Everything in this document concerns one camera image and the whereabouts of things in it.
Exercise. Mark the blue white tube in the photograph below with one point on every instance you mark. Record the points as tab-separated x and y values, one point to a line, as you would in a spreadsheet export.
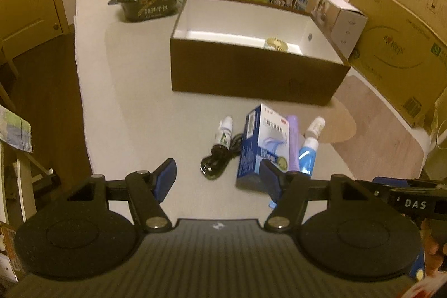
307	156

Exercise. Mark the spray bottle white cap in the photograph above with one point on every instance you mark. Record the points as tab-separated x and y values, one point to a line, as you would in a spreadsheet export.
223	136

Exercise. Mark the person's right hand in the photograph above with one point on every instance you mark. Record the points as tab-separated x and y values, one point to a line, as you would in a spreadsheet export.
434	253

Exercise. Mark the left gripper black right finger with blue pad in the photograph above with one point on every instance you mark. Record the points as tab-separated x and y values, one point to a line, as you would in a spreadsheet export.
289	190

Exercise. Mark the blue shampoo medicine box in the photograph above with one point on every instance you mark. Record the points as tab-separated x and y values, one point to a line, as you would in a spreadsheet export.
266	136

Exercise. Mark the white cardboard box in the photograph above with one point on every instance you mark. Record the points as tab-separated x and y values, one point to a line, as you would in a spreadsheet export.
343	22

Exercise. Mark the mint handheld fan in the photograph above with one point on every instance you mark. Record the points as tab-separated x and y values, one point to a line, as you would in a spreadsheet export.
275	44

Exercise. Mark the lower black food container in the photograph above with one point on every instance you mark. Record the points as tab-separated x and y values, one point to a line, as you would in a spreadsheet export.
140	10

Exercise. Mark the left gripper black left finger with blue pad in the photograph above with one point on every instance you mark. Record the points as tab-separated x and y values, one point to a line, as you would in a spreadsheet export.
147	190

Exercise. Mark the purple cream tube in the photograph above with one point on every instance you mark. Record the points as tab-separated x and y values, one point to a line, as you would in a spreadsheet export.
294	144

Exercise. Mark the brown box white interior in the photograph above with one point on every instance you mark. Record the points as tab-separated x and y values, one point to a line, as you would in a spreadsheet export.
217	47

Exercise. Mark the large brown cardboard box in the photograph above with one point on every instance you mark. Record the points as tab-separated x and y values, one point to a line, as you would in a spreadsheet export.
402	53

